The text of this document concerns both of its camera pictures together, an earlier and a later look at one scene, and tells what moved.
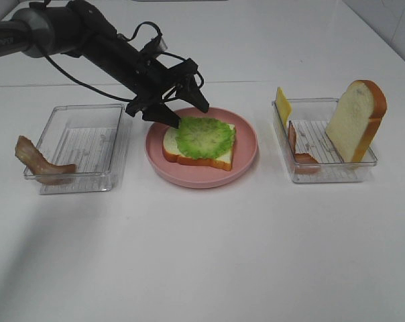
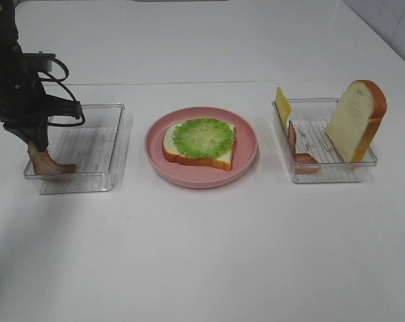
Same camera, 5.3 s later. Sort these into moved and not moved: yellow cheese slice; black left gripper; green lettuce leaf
Moved: black left gripper
Not moved: yellow cheese slice; green lettuce leaf
